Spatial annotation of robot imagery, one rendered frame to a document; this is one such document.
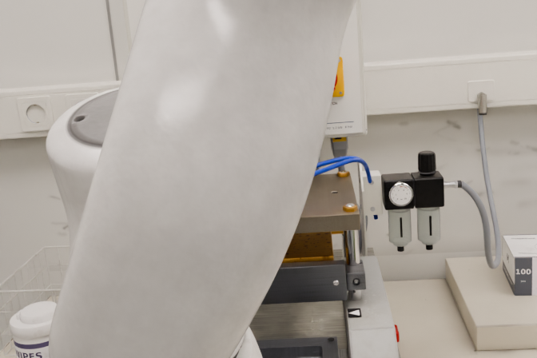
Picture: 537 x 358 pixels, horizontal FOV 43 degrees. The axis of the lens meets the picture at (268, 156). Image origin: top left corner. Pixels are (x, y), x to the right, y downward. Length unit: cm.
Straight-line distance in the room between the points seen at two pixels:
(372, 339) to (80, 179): 50
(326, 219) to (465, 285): 62
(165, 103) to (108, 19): 120
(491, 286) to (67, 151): 112
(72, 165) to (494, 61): 113
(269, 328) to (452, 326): 48
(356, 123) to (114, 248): 75
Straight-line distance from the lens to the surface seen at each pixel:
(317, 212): 80
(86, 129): 34
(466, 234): 151
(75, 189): 34
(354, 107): 98
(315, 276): 80
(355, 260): 82
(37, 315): 117
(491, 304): 130
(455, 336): 129
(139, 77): 26
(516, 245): 137
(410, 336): 128
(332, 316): 96
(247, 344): 44
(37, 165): 156
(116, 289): 27
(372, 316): 80
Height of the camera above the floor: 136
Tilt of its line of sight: 13 degrees down
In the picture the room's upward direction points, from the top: 5 degrees counter-clockwise
